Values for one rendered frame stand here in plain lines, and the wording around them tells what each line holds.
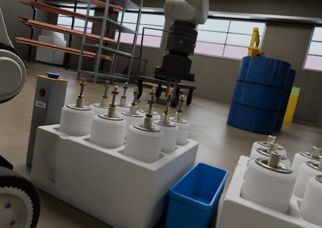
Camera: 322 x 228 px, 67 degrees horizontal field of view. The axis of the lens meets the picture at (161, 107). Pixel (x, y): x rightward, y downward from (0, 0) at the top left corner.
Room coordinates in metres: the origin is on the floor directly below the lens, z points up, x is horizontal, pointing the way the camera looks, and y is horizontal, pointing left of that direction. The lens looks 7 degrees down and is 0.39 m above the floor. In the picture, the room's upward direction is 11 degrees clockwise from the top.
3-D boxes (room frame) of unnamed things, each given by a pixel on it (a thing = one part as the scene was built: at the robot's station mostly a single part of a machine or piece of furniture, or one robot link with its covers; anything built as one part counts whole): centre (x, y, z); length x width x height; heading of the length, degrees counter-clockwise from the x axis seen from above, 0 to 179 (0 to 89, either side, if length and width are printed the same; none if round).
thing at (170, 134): (0.74, -0.02, 0.16); 0.10 x 0.10 x 0.18
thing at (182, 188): (0.69, -0.17, 0.06); 0.30 x 0.11 x 0.12; 157
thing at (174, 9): (0.76, -0.02, 0.57); 0.11 x 0.11 x 0.11; 72
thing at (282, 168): (0.51, -0.26, 0.25); 0.08 x 0.08 x 0.01
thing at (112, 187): (0.79, 0.09, 0.09); 0.39 x 0.39 x 0.18; 67
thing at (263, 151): (0.62, -0.30, 0.25); 0.08 x 0.08 x 0.01
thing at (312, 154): (0.68, -0.46, 0.26); 0.02 x 0.02 x 0.03
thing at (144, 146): (0.63, 0.03, 0.16); 0.10 x 0.10 x 0.18
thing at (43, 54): (9.34, 4.52, 0.74); 0.83 x 0.68 x 1.48; 64
